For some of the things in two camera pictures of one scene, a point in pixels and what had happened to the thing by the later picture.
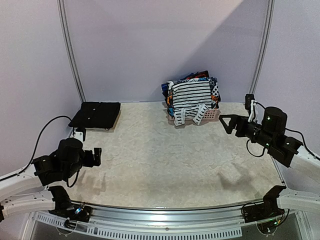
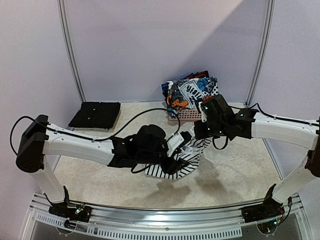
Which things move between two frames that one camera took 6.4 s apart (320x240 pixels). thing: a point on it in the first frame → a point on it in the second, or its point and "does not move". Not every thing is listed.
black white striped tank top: (187, 97) → (192, 151)
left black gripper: (90, 162) → (174, 166)
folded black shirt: (95, 114) does not move
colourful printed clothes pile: (203, 76) does not move
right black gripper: (240, 125) → (200, 128)
